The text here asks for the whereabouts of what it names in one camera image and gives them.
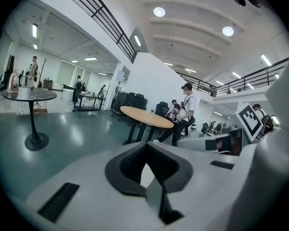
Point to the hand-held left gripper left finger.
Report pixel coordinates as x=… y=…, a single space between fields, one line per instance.
x=91 y=177

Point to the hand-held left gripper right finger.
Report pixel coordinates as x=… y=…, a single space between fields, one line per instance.
x=207 y=189

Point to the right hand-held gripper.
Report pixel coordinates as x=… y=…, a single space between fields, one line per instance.
x=249 y=120

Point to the black office chair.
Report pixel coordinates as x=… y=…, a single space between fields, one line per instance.
x=130 y=100
x=119 y=100
x=139 y=101
x=162 y=108

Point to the round wooden table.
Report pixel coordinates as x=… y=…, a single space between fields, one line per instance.
x=147 y=117

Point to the black framed desk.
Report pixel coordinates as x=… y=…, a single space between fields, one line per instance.
x=89 y=95

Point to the flat cardboard box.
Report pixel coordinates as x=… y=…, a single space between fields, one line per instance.
x=40 y=110

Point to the black mezzanine railing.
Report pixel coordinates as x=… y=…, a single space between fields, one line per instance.
x=255 y=77
x=125 y=42

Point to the white studio light panel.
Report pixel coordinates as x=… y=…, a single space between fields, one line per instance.
x=120 y=75

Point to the ceiling strip light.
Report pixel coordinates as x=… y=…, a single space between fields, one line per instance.
x=35 y=30
x=90 y=58
x=137 y=40
x=266 y=60

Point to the wooden coat rack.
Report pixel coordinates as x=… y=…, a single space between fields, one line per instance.
x=44 y=71

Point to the round ceiling lamp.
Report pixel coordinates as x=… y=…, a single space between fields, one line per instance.
x=227 y=30
x=159 y=11

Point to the copper dome cover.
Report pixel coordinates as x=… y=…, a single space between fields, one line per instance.
x=13 y=83

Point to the black round pedestal table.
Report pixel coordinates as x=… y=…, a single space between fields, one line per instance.
x=30 y=95

